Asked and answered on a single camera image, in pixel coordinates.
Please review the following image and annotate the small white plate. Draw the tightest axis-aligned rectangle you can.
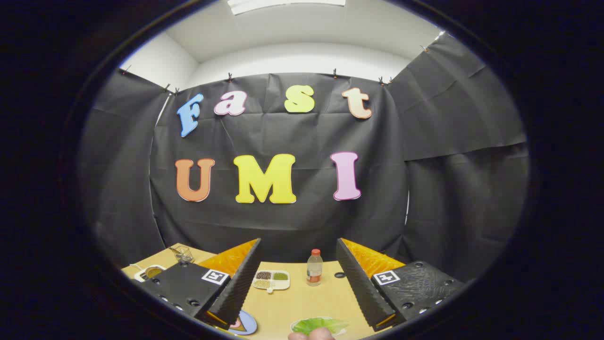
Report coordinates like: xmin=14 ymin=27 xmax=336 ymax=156
xmin=290 ymin=316 xmax=349 ymax=338

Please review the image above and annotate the black backdrop cloth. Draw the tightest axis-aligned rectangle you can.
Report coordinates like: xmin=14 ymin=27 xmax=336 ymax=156
xmin=78 ymin=31 xmax=530 ymax=284

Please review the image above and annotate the green lettuce leaf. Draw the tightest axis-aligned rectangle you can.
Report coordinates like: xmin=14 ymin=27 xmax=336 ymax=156
xmin=293 ymin=318 xmax=348 ymax=336

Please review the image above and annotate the clear bottle with red cap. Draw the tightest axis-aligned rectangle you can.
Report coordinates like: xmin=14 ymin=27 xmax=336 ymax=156
xmin=306 ymin=249 xmax=324 ymax=287

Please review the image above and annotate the ceiling light panel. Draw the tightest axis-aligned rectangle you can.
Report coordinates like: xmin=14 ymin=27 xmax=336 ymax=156
xmin=227 ymin=0 xmax=346 ymax=16

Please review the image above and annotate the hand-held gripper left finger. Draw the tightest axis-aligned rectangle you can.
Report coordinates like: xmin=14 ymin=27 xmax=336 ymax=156
xmin=137 ymin=238 xmax=263 ymax=330

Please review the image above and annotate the blue plate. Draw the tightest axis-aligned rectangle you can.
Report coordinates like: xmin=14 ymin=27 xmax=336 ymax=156
xmin=226 ymin=310 xmax=258 ymax=336

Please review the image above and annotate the white toaster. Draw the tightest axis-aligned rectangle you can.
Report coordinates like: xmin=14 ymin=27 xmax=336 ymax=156
xmin=134 ymin=264 xmax=167 ymax=283

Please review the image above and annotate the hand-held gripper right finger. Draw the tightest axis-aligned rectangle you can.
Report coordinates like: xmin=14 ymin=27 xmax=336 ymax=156
xmin=336 ymin=238 xmax=468 ymax=332

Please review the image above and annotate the white divided dish of beans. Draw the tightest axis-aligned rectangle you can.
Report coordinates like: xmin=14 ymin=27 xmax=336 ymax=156
xmin=252 ymin=270 xmax=291 ymax=294

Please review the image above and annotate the wire mesh holder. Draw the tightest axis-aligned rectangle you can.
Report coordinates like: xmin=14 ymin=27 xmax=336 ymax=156
xmin=170 ymin=245 xmax=194 ymax=264

